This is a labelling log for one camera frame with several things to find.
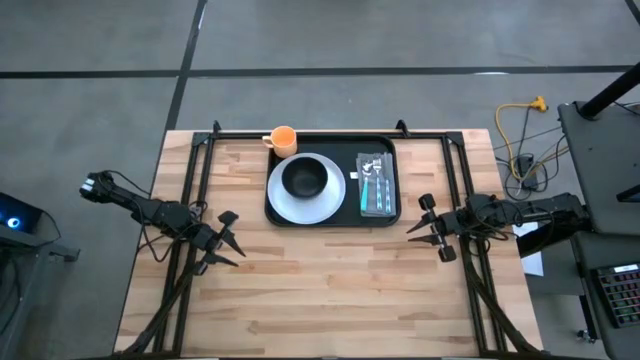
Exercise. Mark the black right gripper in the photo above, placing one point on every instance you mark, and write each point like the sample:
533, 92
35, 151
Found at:
447, 225

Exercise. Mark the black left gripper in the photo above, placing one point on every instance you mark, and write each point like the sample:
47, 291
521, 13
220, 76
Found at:
205, 237

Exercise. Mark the grey cloth napkin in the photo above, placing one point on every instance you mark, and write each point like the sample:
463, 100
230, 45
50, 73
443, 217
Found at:
393, 175

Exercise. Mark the white plate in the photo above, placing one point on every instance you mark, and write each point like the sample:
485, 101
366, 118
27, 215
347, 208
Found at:
305, 212

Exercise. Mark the black bowl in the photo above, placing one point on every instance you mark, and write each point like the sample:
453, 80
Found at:
305, 177

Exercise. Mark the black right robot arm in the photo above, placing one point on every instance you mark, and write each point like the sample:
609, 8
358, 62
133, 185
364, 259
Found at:
530, 212

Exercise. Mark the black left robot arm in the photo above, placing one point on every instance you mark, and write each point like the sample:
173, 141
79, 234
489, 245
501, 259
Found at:
150, 210

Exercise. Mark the black serving tray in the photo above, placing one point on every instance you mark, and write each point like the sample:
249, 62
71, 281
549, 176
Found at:
330, 144

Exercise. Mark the white paper sheet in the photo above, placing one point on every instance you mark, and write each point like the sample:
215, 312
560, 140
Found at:
532, 262

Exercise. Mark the black desk crossbar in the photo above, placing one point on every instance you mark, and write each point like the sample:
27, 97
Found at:
540, 245

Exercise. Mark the black power adapter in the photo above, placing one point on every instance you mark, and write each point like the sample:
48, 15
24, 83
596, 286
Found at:
526, 167

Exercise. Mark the orange mug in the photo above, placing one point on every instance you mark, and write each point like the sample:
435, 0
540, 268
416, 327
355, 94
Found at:
285, 142

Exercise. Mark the grey desk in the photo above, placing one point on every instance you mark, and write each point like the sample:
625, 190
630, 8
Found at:
582, 260
600, 165

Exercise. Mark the grey equipment stand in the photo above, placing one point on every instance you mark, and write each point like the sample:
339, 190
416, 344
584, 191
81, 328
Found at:
40, 245

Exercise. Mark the black keypad console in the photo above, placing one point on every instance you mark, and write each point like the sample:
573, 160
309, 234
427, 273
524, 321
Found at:
620, 295

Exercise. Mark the black flat device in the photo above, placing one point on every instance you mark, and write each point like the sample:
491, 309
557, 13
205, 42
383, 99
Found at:
631, 194

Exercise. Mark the computer with blue light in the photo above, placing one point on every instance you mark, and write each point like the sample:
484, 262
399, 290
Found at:
20, 212

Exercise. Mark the black pole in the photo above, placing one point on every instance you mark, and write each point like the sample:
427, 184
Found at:
610, 92

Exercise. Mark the black aluminium table frame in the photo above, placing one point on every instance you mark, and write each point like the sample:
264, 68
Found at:
240, 135

